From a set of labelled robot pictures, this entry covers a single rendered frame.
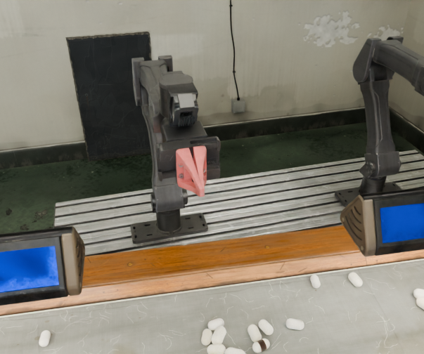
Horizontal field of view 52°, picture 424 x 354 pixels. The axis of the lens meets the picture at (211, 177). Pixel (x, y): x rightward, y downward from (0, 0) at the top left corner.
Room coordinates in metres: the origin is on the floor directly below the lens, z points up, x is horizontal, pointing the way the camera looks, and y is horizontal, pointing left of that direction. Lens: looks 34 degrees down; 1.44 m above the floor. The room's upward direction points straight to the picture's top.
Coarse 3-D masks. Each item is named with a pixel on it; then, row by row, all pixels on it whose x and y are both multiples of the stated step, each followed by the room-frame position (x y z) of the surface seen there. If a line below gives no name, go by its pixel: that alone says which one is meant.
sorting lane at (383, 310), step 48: (240, 288) 0.62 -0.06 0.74; (288, 288) 0.62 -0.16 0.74; (336, 288) 0.62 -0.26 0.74; (384, 288) 0.62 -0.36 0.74; (0, 336) 0.50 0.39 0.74; (96, 336) 0.50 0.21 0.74; (144, 336) 0.50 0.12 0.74; (192, 336) 0.50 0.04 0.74; (240, 336) 0.50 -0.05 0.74; (288, 336) 0.50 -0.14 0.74; (336, 336) 0.50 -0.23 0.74; (384, 336) 0.50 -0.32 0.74
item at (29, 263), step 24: (0, 240) 0.36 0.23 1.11; (24, 240) 0.36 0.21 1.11; (48, 240) 0.37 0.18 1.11; (72, 240) 0.37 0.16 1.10; (0, 264) 0.35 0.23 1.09; (24, 264) 0.35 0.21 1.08; (48, 264) 0.35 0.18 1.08; (72, 264) 0.35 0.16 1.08; (0, 288) 0.33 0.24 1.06; (24, 288) 0.34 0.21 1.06; (48, 288) 0.34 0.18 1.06; (72, 288) 0.34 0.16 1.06
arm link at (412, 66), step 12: (396, 36) 1.14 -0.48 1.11; (372, 48) 1.10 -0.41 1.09; (384, 48) 1.08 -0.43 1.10; (396, 48) 1.05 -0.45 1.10; (408, 48) 1.05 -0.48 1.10; (360, 60) 1.14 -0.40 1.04; (384, 60) 1.07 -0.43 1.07; (396, 60) 1.03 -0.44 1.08; (408, 60) 0.99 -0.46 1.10; (420, 60) 0.97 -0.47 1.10; (360, 72) 1.13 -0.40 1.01; (396, 72) 1.02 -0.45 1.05; (408, 72) 0.97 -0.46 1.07; (420, 72) 0.93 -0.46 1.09
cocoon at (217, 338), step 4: (216, 328) 0.51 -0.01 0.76; (220, 328) 0.51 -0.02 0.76; (224, 328) 0.51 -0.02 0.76; (216, 332) 0.50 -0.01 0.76; (220, 332) 0.50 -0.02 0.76; (224, 332) 0.50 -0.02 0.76; (212, 336) 0.49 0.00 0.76; (216, 336) 0.49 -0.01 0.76; (220, 336) 0.49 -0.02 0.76; (212, 340) 0.49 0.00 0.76; (216, 340) 0.48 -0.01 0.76; (220, 340) 0.48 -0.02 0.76
